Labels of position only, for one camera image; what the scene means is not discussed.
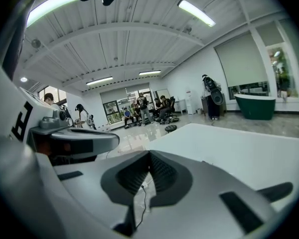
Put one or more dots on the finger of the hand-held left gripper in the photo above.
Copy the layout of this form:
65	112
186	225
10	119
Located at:
104	146

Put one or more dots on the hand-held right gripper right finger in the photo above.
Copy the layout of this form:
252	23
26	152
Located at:
201	208

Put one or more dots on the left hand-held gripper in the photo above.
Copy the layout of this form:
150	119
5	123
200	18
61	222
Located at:
5	108

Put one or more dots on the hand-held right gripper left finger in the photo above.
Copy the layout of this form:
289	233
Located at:
89	195

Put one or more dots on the white bathtub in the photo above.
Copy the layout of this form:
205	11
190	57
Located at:
239	153

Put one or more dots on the dark green bathtub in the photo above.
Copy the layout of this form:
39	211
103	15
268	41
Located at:
255	107

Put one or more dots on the white power strip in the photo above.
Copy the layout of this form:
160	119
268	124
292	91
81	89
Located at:
143	184

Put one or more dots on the long ceiling light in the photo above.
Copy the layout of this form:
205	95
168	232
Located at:
196	12
49	7
99	80
149	72

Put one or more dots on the black gear pile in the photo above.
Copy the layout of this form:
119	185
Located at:
169	119

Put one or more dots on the black office chair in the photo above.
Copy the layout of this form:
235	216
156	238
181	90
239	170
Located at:
173	103

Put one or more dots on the white drawer cabinet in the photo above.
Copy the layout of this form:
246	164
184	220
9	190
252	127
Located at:
180	106

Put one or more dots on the white water dispenser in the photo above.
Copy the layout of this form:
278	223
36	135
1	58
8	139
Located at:
191	102

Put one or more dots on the brown wooden cabinet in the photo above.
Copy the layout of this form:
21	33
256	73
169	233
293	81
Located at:
203	107

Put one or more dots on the grey roller blind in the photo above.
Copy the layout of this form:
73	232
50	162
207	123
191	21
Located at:
241	61

